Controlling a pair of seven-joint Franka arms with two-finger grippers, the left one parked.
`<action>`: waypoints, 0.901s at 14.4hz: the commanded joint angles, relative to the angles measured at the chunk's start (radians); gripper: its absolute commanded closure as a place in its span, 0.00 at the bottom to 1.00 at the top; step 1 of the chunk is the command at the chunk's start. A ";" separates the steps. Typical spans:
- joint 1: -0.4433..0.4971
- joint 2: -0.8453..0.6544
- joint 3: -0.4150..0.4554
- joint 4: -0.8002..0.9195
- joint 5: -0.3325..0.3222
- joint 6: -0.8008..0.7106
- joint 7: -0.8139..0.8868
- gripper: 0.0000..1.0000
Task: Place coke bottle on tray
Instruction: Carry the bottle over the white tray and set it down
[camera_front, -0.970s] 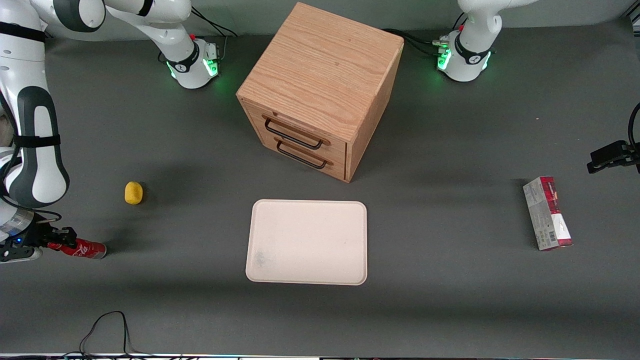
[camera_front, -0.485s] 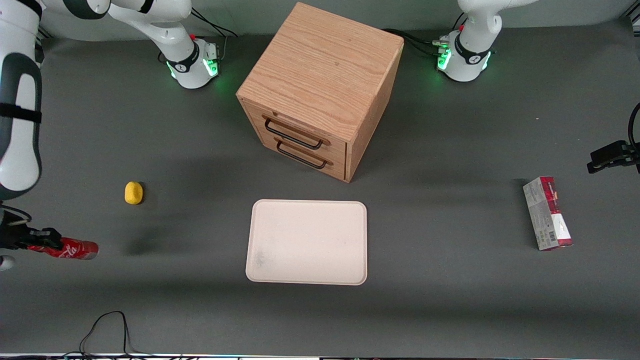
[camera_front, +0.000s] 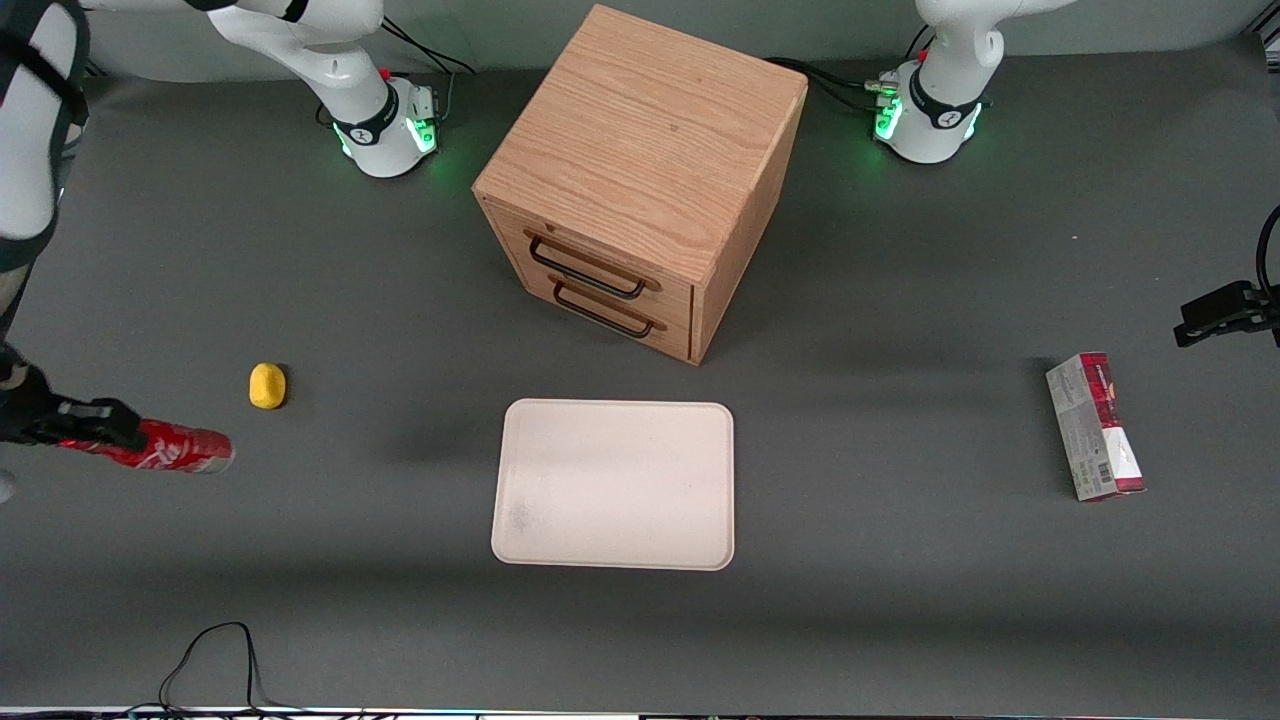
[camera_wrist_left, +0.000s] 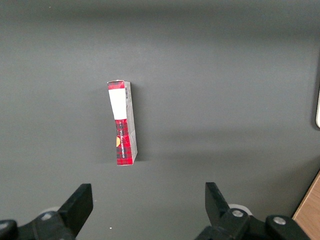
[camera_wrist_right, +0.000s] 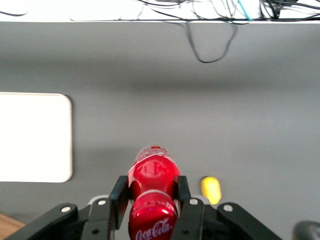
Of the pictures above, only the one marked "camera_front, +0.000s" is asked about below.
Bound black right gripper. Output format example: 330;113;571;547
0;343;147;452

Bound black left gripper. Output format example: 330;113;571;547
1174;282;1280;348

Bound red coke bottle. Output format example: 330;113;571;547
62;419;235;475

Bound cream rectangular tray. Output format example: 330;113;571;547
491;399;736;572

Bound red and grey carton box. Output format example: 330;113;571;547
1045;352;1147;502

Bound wooden drawer cabinet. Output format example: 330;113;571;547
472;4;809;366

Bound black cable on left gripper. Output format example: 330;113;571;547
1257;205;1280;301

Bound black looped cable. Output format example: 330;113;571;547
158;621;301;715

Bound black cables behind left arm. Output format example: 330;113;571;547
764;57;901;113

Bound black cables behind arm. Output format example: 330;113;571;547
380;14;477;77
764;57;901;113

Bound black cables behind right arm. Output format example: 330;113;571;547
380;14;477;77

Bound black metal drawer handle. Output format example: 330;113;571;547
551;280;657;338
527;233;649;300

